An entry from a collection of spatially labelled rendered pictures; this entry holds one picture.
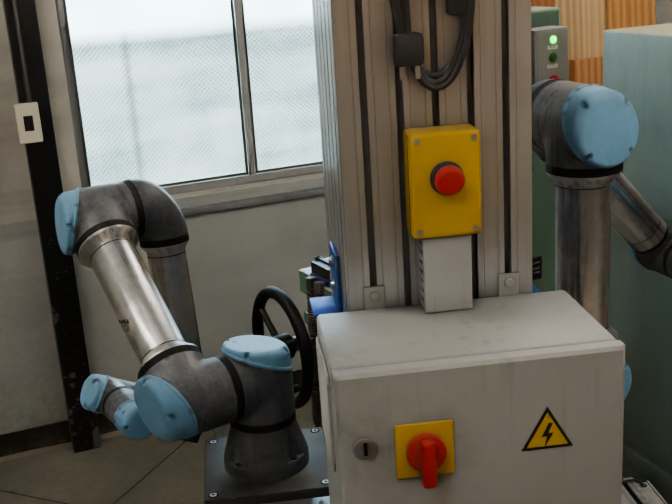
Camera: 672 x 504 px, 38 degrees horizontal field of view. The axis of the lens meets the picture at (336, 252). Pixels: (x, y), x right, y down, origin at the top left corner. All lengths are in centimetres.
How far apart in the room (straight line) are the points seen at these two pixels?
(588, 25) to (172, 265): 254
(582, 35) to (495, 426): 304
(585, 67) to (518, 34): 272
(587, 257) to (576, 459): 45
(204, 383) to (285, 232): 216
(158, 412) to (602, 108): 83
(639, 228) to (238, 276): 219
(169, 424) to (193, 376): 9
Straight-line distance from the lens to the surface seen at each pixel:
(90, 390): 204
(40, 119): 341
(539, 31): 233
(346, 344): 119
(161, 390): 162
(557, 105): 154
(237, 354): 167
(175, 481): 347
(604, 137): 152
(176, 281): 194
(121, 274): 177
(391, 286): 130
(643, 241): 183
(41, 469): 371
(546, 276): 255
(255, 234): 372
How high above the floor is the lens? 168
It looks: 17 degrees down
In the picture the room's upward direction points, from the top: 4 degrees counter-clockwise
